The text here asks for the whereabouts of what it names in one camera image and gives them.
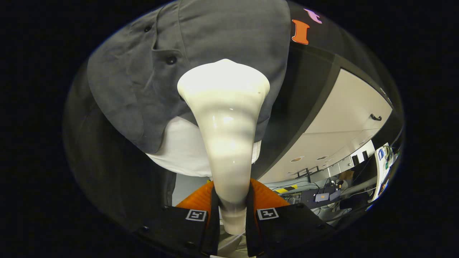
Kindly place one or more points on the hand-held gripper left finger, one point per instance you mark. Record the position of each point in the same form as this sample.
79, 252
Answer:
175, 227

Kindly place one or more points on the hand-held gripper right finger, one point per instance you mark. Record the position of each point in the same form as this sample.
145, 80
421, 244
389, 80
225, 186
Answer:
290, 227

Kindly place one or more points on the grey polo shirt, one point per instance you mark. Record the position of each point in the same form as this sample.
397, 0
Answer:
215, 32

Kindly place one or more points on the white mannequin torso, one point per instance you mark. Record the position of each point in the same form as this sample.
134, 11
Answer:
179, 154

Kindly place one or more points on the white side desk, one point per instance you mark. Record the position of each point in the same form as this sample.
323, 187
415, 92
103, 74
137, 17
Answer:
383, 168

